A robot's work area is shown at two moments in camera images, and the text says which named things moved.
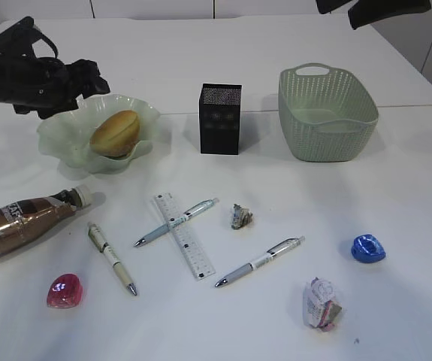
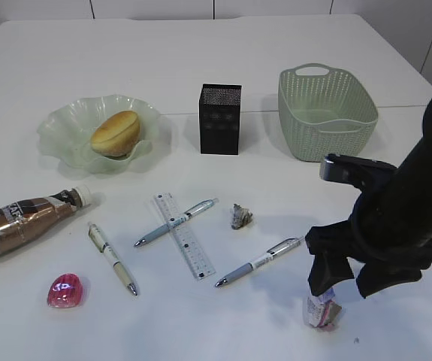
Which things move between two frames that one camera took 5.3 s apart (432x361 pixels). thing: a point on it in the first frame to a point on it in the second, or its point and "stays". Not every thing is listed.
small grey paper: [241, 216] stays
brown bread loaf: [116, 135] stays
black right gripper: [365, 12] to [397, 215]
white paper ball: [321, 307] stays
